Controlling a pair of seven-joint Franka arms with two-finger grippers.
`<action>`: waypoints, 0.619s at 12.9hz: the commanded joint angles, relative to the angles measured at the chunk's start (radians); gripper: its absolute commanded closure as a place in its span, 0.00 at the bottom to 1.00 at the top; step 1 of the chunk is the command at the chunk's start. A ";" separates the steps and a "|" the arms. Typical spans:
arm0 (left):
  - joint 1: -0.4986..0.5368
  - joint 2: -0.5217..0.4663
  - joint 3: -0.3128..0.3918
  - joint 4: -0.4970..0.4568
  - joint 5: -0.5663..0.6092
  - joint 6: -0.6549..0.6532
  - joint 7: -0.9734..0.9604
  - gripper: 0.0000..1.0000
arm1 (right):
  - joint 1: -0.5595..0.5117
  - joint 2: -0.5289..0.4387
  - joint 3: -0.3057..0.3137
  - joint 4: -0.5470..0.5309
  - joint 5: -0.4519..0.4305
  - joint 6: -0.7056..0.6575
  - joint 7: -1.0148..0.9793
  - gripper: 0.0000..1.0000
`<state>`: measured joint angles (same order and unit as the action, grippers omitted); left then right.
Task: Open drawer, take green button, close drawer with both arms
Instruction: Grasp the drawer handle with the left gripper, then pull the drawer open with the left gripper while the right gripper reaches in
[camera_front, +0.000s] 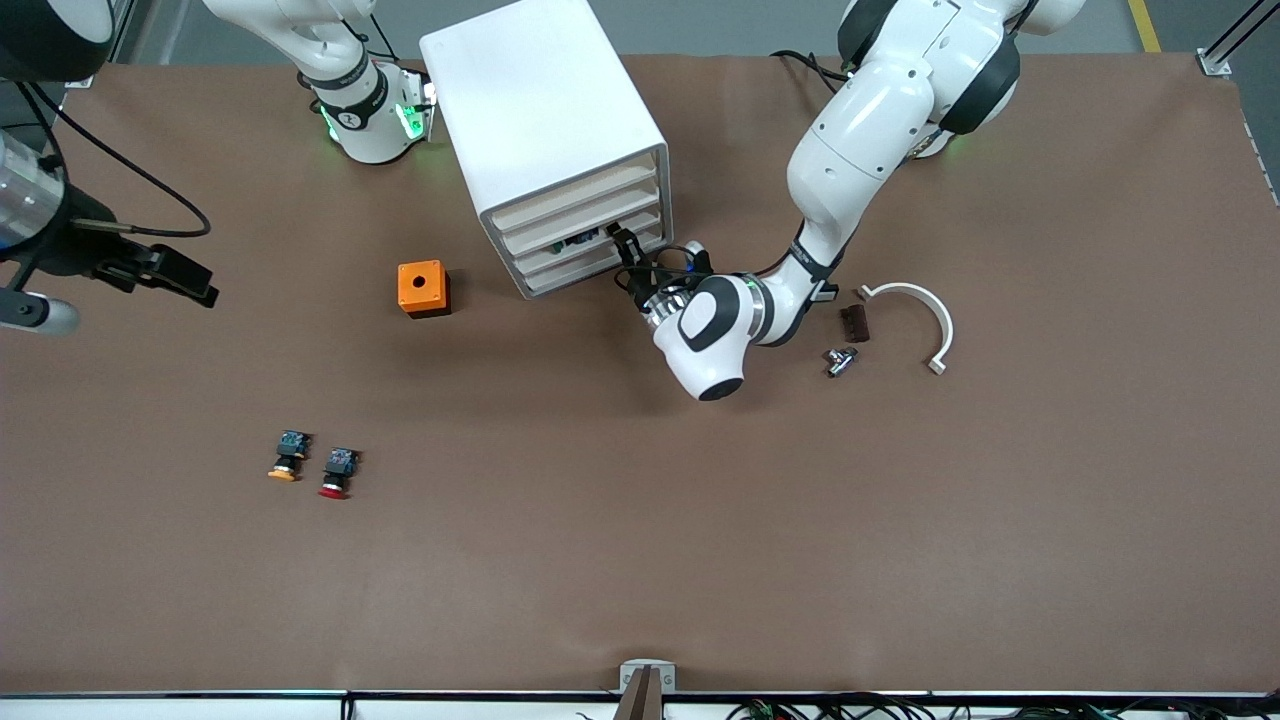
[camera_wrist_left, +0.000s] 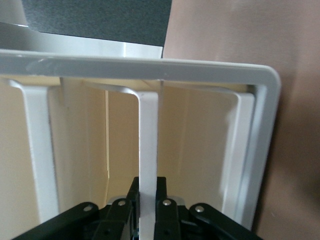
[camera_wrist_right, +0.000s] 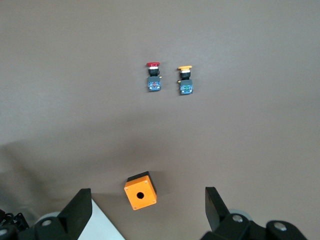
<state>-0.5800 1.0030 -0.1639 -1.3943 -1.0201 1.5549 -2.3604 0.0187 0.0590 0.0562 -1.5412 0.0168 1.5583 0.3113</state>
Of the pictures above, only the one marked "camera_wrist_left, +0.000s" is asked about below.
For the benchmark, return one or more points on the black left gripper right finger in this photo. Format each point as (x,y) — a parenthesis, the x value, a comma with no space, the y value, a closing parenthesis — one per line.
(165,217)

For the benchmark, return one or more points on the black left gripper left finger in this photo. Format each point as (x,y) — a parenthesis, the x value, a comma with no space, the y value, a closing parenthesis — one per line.
(122,217)

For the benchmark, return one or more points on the white plastic compartment tray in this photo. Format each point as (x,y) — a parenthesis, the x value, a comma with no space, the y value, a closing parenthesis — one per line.
(175,71)

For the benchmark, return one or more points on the dark grey textured panel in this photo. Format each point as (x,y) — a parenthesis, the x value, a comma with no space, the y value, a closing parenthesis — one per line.
(100,17)

